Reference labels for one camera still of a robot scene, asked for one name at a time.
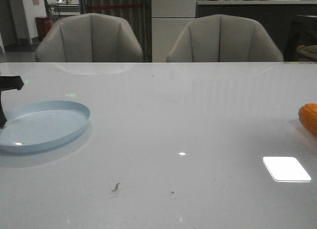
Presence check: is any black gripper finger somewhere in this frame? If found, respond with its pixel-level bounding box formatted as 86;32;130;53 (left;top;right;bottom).
0;99;7;128
0;76;24;91

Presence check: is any red barrier tape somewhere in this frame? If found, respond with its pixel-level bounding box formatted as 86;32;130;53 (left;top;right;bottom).
90;3;143;10

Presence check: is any grey armchair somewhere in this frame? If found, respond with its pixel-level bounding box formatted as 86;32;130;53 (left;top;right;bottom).
35;13;143;62
166;14;283;62

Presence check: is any grey left armchair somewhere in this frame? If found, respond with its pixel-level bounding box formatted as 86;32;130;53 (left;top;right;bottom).
35;13;143;62

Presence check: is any grey right armchair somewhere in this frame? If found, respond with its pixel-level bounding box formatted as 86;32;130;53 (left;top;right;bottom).
166;14;283;62

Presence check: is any orange corn cob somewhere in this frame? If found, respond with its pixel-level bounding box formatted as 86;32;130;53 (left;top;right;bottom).
298;103;317;137

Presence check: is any white cabinet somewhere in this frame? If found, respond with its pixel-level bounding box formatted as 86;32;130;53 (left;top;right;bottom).
151;0;196;62

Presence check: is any grey counter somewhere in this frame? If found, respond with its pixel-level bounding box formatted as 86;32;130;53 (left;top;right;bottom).
196;0;317;61

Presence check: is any light blue plate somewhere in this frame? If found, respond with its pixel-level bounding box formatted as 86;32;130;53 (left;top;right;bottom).
0;100;90;153

